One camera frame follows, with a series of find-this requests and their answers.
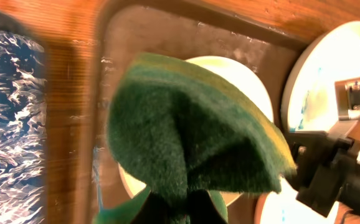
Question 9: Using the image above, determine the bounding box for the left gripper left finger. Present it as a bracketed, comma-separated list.
[130, 192, 186, 224]

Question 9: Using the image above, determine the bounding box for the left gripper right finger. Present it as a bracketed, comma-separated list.
[187, 190, 227, 224]

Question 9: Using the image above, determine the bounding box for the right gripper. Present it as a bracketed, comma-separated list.
[286, 77, 360, 217]

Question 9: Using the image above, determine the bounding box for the white plate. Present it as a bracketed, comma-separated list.
[254, 177, 339, 224]
[281, 21, 360, 132]
[118, 56, 274, 206]

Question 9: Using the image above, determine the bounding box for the green yellow sponge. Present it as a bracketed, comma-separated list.
[93, 53, 296, 223]

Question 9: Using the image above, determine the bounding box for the dark brown serving tray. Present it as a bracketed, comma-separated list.
[89, 1, 307, 215]

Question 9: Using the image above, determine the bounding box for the black water tray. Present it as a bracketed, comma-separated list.
[0, 12, 47, 223]

